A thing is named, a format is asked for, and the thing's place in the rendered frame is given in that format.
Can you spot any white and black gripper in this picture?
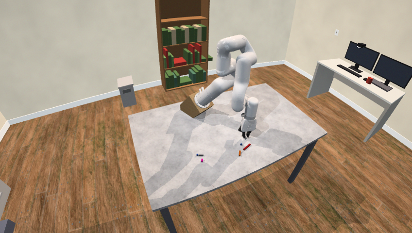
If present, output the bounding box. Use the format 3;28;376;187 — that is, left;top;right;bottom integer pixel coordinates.
238;117;257;138

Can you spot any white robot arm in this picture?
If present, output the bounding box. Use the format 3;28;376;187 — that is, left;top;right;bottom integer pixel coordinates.
194;35;259;120

